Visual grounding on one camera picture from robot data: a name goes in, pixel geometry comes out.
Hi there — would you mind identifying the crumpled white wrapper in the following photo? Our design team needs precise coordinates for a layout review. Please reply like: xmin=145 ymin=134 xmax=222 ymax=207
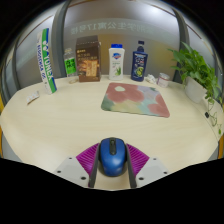
xmin=145 ymin=74 xmax=158 ymax=85

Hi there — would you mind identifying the white blue-capped lotion bottle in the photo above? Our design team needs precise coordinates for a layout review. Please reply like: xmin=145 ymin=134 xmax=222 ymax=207
xmin=108 ymin=43 xmax=126 ymax=81

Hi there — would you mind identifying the brown cardboard box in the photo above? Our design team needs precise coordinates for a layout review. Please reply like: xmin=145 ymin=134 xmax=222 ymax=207
xmin=75 ymin=35 xmax=102 ymax=83

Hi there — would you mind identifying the dark blue shampoo bottle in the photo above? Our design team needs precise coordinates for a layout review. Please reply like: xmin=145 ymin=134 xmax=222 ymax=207
xmin=130 ymin=40 xmax=149 ymax=83

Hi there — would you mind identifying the blue computer mouse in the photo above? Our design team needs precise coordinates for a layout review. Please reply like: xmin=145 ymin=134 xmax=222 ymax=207
xmin=98 ymin=136 xmax=128 ymax=178

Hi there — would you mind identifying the small white packet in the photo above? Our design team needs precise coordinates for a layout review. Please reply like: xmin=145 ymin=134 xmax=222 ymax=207
xmin=25 ymin=90 xmax=41 ymax=105

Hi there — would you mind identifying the floral pastel mouse pad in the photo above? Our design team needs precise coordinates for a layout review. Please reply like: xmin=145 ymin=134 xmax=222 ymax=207
xmin=100 ymin=82 xmax=171 ymax=119

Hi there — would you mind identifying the green potted plant white pot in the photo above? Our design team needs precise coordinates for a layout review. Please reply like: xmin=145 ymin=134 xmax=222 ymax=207
xmin=167 ymin=41 xmax=223 ymax=135

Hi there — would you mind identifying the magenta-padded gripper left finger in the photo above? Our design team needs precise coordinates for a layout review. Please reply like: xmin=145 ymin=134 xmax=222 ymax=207
xmin=53 ymin=143 xmax=101 ymax=189

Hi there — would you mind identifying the small white round jar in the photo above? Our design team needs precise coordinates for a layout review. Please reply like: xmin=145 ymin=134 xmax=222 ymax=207
xmin=156 ymin=72 xmax=171 ymax=89

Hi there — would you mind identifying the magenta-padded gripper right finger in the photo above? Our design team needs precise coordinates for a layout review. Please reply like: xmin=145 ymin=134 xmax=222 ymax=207
xmin=124 ymin=143 xmax=170 ymax=189

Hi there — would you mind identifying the clear green-labelled drink bottle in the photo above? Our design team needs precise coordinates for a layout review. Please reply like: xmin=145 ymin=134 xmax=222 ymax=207
xmin=63 ymin=47 xmax=78 ymax=78

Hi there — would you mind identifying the white green shuttlecock tube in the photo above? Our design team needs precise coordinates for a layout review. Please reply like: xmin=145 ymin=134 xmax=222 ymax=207
xmin=35 ymin=27 xmax=58 ymax=95

